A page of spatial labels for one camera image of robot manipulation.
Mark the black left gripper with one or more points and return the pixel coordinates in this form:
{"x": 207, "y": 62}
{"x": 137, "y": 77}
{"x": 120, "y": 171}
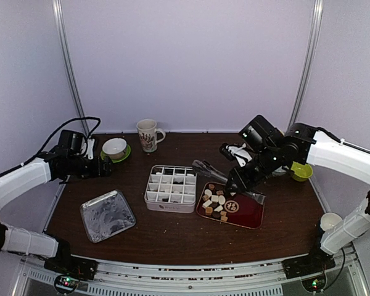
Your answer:
{"x": 97, "y": 172}

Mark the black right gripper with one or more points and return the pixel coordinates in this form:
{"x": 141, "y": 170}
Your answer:
{"x": 244, "y": 184}

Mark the bunny print tin lid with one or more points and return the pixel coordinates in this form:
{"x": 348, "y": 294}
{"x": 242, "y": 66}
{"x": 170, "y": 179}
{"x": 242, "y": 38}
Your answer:
{"x": 106, "y": 216}

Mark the red chocolate tray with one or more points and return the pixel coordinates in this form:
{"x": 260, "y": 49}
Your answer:
{"x": 229, "y": 207}

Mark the white divided tin box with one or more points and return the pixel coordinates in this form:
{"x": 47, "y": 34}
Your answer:
{"x": 171, "y": 189}

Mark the metal serving tongs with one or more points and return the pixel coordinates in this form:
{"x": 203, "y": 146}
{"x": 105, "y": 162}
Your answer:
{"x": 203, "y": 168}

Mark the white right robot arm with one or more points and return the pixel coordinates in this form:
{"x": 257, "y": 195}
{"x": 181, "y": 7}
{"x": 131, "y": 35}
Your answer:
{"x": 325, "y": 151}

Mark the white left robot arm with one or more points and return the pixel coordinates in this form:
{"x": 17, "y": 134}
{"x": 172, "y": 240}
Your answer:
{"x": 13, "y": 184}

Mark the white bowl green rim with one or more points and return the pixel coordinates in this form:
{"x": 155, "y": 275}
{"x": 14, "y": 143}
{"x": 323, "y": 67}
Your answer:
{"x": 114, "y": 146}

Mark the light blue bowl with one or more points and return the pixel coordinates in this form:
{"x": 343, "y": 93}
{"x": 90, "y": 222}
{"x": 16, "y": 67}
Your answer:
{"x": 280, "y": 171}

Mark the lime green bowl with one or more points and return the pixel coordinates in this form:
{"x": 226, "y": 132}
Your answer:
{"x": 301, "y": 173}

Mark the beige floral mug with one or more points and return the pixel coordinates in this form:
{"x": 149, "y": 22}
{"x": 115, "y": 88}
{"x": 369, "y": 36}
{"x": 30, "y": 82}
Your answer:
{"x": 150, "y": 135}

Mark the dark bowl white inside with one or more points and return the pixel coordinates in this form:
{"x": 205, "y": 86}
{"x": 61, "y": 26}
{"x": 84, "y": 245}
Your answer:
{"x": 328, "y": 221}

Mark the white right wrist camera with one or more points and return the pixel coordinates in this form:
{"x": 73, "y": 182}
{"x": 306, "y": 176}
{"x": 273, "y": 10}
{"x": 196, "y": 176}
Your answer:
{"x": 236, "y": 152}

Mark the right aluminium frame post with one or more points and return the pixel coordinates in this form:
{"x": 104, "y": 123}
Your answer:
{"x": 315, "y": 28}

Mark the aluminium frame post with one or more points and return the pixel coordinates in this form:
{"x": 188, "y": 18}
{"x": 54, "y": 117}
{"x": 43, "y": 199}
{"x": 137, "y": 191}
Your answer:
{"x": 69, "y": 71}
{"x": 315, "y": 28}

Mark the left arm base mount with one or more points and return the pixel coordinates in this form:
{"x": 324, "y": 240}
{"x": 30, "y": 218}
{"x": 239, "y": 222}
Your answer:
{"x": 71, "y": 273}

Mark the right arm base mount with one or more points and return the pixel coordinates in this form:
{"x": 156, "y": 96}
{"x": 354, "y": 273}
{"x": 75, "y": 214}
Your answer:
{"x": 311, "y": 271}

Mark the metal front rail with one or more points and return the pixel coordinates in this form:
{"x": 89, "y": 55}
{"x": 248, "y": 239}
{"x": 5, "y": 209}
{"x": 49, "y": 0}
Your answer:
{"x": 267, "y": 277}

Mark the left aluminium frame post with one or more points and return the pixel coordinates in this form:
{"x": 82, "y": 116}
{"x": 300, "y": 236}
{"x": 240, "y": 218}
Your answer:
{"x": 69, "y": 71}

